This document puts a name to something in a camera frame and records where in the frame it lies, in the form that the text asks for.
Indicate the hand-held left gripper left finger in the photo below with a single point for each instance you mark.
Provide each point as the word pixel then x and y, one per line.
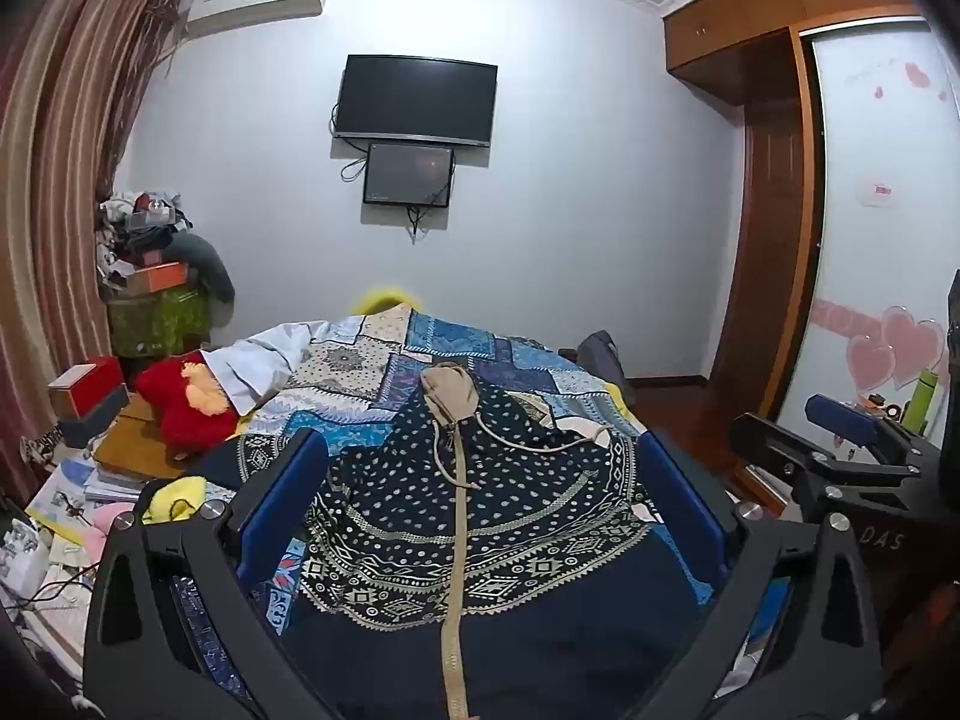
pixel 281 495

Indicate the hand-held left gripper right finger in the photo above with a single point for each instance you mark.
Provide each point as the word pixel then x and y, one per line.
pixel 682 510

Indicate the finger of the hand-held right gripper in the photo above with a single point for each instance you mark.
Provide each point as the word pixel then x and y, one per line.
pixel 847 420
pixel 787 442

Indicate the navy patterned hoodie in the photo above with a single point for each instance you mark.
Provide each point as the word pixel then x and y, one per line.
pixel 480 510

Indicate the pile of clothes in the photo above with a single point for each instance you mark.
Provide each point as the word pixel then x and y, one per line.
pixel 142 225

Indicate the green bottle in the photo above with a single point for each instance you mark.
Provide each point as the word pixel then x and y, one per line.
pixel 921 401

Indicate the yellow cloth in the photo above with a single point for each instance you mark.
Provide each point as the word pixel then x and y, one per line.
pixel 176 499

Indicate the yellow bed sheet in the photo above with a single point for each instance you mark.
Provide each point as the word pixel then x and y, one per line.
pixel 621 396

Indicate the red plush toy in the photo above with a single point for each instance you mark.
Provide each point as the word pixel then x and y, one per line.
pixel 180 412

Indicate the white cloth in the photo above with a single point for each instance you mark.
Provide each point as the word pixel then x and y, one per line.
pixel 247 367

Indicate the brown wooden table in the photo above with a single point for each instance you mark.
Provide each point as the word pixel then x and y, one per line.
pixel 139 442

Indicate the dark grey bag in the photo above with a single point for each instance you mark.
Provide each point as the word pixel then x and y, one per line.
pixel 600 356

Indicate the pink cloth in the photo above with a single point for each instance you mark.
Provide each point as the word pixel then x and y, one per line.
pixel 105 525

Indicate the dark grey box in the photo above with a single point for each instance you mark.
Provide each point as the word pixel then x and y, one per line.
pixel 94 420

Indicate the green cloth covered cabinet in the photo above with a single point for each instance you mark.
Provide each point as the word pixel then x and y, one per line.
pixel 157 322

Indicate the stack of books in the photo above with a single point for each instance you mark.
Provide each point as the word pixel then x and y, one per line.
pixel 67 495

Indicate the yellow pillow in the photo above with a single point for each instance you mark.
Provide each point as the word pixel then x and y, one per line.
pixel 382 298

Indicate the red box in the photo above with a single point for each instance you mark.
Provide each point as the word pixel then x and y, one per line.
pixel 86 386

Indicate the blue patchwork blanket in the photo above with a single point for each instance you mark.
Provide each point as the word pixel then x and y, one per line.
pixel 450 345

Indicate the brown wooden wardrobe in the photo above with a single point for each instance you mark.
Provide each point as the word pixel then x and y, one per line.
pixel 780 202

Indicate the grey plush pillow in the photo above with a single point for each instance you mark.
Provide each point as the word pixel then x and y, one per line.
pixel 202 259

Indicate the orange box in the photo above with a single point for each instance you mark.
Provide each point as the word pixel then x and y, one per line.
pixel 154 277

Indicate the white wardrobe sliding door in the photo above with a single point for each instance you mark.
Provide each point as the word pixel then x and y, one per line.
pixel 877 127

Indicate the small black monitor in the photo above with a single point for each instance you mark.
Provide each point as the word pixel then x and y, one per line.
pixel 409 174

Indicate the striped brown curtain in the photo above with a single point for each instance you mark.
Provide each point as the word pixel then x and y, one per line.
pixel 52 165

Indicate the black wall television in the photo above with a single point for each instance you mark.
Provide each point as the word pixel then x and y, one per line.
pixel 416 97

